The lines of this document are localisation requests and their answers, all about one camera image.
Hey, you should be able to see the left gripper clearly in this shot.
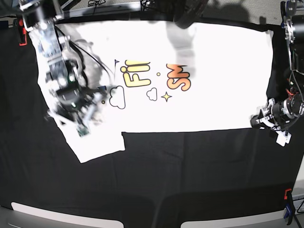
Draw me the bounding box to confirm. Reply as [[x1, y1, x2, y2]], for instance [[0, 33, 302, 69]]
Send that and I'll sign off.
[[250, 97, 297, 132]]

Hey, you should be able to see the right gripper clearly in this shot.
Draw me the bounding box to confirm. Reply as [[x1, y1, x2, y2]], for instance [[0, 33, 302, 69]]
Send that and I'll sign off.
[[47, 85, 109, 128]]

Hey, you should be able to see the white printed t-shirt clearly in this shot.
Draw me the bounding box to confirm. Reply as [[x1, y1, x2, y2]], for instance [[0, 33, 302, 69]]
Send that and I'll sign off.
[[28, 19, 274, 164]]

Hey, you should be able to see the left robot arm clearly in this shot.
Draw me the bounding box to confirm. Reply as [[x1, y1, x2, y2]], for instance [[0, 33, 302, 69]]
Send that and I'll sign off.
[[250, 0, 304, 134]]

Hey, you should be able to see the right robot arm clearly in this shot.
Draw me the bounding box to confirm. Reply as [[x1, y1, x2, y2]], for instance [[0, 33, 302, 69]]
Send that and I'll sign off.
[[18, 0, 106, 134]]

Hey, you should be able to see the red black clamp far left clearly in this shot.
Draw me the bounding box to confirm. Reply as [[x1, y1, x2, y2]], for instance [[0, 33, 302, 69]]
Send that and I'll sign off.
[[17, 19, 28, 46]]

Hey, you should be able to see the red blue clamp near right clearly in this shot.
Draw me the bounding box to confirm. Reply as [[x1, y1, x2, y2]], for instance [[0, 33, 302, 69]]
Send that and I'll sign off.
[[284, 188, 295, 225]]

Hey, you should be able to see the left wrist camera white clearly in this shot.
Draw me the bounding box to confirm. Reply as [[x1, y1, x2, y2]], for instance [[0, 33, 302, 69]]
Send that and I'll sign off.
[[276, 131, 292, 147]]

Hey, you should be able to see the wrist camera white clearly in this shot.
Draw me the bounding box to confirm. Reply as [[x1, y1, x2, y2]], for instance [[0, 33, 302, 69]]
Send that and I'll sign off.
[[276, 131, 292, 147], [76, 124, 90, 137]]

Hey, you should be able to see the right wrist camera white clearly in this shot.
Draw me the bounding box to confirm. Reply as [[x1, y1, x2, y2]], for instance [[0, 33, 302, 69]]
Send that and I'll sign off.
[[76, 124, 90, 137]]

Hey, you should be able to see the black red cable bundle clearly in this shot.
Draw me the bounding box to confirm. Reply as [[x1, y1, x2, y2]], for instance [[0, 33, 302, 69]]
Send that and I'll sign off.
[[171, 0, 210, 30]]

